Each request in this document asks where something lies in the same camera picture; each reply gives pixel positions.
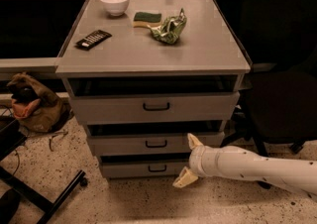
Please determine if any grey bottom drawer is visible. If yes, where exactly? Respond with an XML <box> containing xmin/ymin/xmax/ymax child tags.
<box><xmin>99</xmin><ymin>160</ymin><xmax>188</xmax><ymax>178</ymax></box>

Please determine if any white bowl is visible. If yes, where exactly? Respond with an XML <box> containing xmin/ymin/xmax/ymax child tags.
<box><xmin>100</xmin><ymin>0</ymin><xmax>130</xmax><ymax>16</ymax></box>

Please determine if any grey drawer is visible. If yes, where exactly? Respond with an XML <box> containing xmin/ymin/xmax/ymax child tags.
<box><xmin>86</xmin><ymin>131</ymin><xmax>226</xmax><ymax>157</ymax></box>
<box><xmin>99</xmin><ymin>160</ymin><xmax>188</xmax><ymax>178</ymax></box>
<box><xmin>69</xmin><ymin>92</ymin><xmax>240</xmax><ymax>125</ymax></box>

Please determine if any black office chair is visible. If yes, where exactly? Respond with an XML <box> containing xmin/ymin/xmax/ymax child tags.
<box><xmin>220</xmin><ymin>0</ymin><xmax>317</xmax><ymax>190</ymax></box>

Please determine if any black stand base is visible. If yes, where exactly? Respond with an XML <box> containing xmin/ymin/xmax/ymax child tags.
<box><xmin>0</xmin><ymin>114</ymin><xmax>89</xmax><ymax>224</ymax></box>

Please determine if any black remote control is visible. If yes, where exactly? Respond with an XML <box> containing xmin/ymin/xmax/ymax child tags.
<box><xmin>75</xmin><ymin>30</ymin><xmax>112</xmax><ymax>51</ymax></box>

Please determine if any grey drawer cabinet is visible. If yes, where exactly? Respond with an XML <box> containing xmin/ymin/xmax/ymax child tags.
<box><xmin>56</xmin><ymin>0</ymin><xmax>250</xmax><ymax>166</ymax></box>

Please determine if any crumpled green chip bag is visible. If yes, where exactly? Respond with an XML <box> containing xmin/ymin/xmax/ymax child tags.
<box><xmin>150</xmin><ymin>8</ymin><xmax>187</xmax><ymax>45</ymax></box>

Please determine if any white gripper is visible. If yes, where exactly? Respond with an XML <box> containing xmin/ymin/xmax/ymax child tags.
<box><xmin>172</xmin><ymin>133</ymin><xmax>219</xmax><ymax>188</ymax></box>

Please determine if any grey top drawer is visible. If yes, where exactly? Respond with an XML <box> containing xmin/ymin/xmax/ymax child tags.
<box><xmin>69</xmin><ymin>92</ymin><xmax>240</xmax><ymax>125</ymax></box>

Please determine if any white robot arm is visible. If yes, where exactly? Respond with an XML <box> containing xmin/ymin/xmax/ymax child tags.
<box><xmin>172</xmin><ymin>133</ymin><xmax>317</xmax><ymax>201</ymax></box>

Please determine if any brown backpack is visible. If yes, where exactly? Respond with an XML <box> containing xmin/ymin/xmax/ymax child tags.
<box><xmin>7</xmin><ymin>72</ymin><xmax>70</xmax><ymax>133</ymax></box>

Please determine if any green yellow sponge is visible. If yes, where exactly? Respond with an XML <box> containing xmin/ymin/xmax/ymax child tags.
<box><xmin>133</xmin><ymin>12</ymin><xmax>161</xmax><ymax>28</ymax></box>

